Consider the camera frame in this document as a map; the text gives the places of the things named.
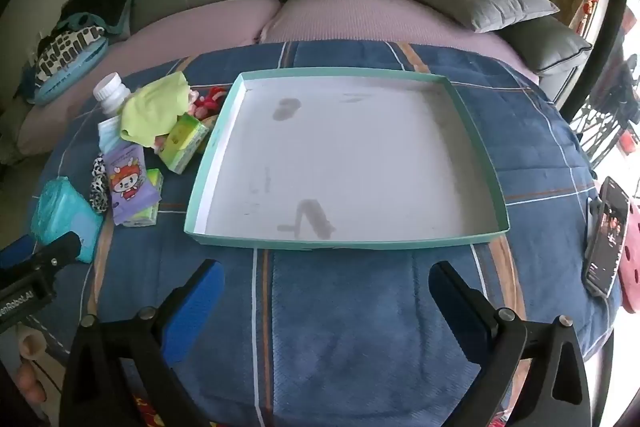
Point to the dark bag with teal trim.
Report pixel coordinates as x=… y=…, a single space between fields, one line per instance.
x=100 y=4

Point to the black smartphone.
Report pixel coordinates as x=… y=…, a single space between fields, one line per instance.
x=607 y=237

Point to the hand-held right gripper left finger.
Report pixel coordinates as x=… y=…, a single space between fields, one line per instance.
x=195 y=307

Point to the red pipe cleaner toy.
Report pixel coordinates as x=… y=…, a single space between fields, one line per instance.
x=212 y=96

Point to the blue plaid blanket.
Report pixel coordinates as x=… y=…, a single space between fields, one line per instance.
x=350 y=317

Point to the purple cartoon tissue packet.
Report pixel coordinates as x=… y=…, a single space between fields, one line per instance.
x=127 y=187

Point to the black metal rack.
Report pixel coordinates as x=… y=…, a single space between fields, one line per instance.
x=595 y=127

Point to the pink seat cover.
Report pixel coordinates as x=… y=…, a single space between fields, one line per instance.
x=375 y=19
x=175 y=27

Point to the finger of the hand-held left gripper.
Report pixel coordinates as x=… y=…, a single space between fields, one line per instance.
x=60 y=249
x=15 y=252

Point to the teal wet wipes pack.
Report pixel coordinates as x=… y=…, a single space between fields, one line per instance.
x=62 y=212

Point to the green tissue pack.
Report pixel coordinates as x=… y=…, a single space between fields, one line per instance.
x=155 y=187
x=182 y=142

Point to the person's left hand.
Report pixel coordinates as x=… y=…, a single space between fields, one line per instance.
x=31 y=382

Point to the yellow-green cloth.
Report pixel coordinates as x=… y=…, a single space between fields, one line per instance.
x=150 y=112

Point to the blue face mask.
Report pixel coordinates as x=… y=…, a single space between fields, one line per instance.
x=109 y=134

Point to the blue patterned cushion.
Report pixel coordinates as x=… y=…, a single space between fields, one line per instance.
x=65 y=62

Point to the teal shallow box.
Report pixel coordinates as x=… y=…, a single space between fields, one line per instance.
x=350 y=157

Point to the white plastic bottle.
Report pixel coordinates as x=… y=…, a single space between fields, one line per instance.
x=111 y=92

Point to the leopard print scrunchie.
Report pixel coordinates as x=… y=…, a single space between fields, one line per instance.
x=98 y=197

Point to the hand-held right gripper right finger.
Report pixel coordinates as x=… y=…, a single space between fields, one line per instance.
x=457 y=312

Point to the pink clog shoe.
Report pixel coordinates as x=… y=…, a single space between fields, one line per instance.
x=631 y=267

